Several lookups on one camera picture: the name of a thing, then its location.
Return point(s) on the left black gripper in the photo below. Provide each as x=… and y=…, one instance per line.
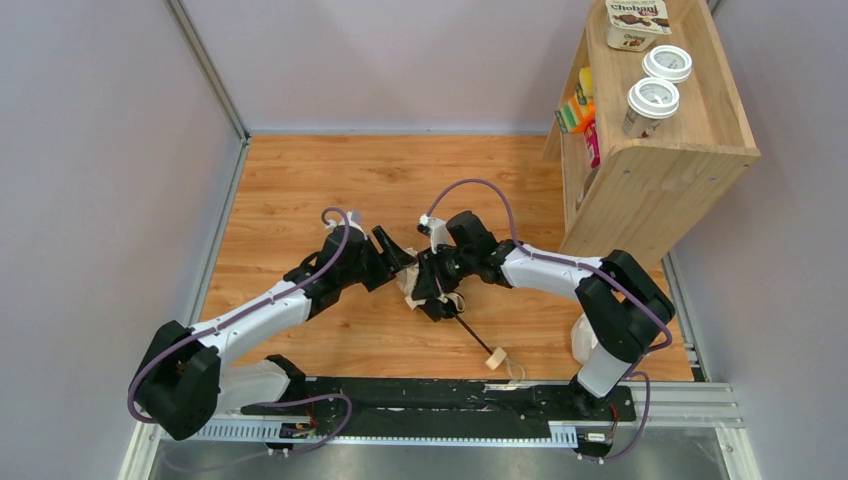
x=379, y=261

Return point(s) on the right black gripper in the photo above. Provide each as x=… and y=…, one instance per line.
x=430, y=279

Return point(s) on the black and beige folding umbrella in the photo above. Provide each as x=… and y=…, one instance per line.
x=497, y=356

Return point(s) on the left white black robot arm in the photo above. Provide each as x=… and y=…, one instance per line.
x=187, y=374

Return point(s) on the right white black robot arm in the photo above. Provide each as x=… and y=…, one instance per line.
x=625, y=308

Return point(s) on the crumpled white plastic bag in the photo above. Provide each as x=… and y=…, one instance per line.
x=583, y=340

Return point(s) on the green orange sponge pack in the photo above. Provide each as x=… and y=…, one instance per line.
x=575, y=114

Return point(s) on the pink package on shelf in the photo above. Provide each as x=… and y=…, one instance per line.
x=592, y=144

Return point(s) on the yellow green item on shelf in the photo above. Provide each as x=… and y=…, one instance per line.
x=584, y=88

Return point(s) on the wooden shelf unit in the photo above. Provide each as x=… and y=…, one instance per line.
x=649, y=192

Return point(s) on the near white lidded cup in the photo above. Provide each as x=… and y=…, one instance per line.
x=650, y=102

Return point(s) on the white lidded cup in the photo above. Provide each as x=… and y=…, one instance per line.
x=650, y=102
x=668, y=62

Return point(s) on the far white lidded cup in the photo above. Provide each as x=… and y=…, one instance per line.
x=668, y=62

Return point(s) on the Chobani yogurt cup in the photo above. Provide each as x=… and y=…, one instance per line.
x=635, y=25

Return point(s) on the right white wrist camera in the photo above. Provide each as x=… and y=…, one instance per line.
x=435, y=229

